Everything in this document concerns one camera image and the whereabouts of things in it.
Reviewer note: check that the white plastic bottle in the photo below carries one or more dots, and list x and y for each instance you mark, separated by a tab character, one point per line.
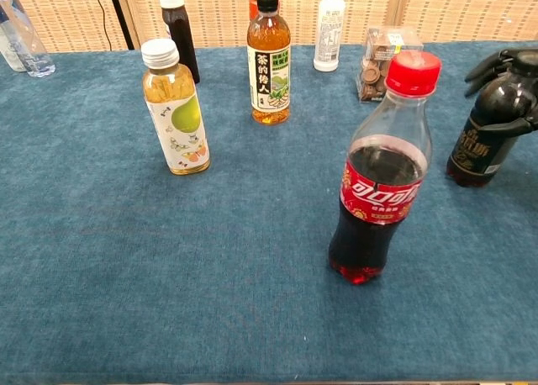
330	32

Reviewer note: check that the orange drink can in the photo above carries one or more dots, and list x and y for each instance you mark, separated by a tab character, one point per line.
252	8

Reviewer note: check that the clear box of chocolate balls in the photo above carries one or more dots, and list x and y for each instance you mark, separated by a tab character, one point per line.
374	65

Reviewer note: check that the amber tea bottle black cap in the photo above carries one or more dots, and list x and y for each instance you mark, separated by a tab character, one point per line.
269	86

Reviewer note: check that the bamboo folding screen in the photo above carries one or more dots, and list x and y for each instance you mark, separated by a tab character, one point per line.
462	11

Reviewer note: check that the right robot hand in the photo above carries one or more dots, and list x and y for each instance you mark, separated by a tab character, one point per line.
487	67

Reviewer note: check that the white-capped pear juice bottle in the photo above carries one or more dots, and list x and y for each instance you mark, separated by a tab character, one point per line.
180	120

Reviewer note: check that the dark juice bottle white cap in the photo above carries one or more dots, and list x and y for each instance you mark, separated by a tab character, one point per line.
181	27

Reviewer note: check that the black-capped dark soda bottle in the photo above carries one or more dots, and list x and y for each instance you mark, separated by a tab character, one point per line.
475	158

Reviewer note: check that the cola bottle red cap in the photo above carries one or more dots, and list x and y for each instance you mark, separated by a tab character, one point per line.
378	233

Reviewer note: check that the clear water bottle white cap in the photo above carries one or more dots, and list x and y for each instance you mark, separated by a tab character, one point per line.
35	57

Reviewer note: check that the blue tablecloth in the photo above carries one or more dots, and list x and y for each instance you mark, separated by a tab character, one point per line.
252	275

